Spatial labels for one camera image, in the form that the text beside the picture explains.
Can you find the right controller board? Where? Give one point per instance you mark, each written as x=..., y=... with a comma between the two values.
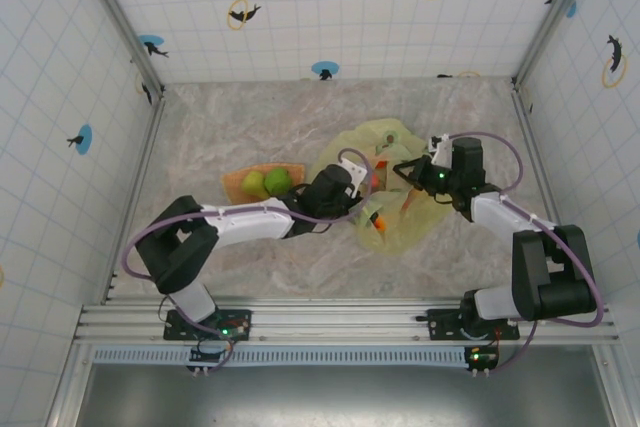
x=482, y=358

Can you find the green apple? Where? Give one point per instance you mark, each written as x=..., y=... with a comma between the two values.
x=276, y=181

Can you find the grey metal panel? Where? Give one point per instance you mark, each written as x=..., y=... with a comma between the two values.
x=345, y=397

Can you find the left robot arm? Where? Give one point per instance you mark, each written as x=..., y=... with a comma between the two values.
x=250, y=222

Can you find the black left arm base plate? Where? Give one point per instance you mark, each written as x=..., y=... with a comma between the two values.
x=235, y=324

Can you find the aluminium mounting rail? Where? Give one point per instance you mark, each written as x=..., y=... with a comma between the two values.
x=340, y=322

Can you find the orange triangular plate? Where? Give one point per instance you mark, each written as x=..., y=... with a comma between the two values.
x=235, y=189

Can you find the aluminium frame post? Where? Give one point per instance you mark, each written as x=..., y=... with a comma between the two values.
x=120, y=22
x=555, y=17

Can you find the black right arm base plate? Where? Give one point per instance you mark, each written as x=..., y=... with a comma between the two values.
x=445, y=322

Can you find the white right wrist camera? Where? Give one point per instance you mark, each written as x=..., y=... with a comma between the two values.
x=441, y=149

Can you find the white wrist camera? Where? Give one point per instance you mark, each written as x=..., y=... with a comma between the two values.
x=356, y=174
x=441, y=149

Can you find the yellow-green avocado print plastic bag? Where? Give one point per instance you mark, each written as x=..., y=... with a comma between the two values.
x=420, y=217

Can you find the green pear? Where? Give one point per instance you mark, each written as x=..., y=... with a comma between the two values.
x=252, y=182

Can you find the red apple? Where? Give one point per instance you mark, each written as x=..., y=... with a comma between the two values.
x=374, y=180

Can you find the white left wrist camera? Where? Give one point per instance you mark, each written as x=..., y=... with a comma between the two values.
x=356, y=174

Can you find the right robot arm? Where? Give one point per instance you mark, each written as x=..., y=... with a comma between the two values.
x=545, y=267

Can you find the aluminium table side rail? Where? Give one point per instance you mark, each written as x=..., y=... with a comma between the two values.
x=142, y=172
x=537, y=162

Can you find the round orange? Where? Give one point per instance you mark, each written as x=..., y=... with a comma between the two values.
x=381, y=223

